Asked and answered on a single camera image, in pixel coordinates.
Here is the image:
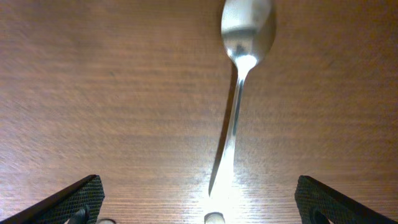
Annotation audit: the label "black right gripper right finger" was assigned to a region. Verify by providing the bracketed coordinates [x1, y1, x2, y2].
[295, 175, 397, 224]

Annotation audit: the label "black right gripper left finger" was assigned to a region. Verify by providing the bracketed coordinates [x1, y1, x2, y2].
[2, 175, 105, 224]

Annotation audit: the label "steel tablespoon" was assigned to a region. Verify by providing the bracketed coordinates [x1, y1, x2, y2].
[209, 0, 277, 198]

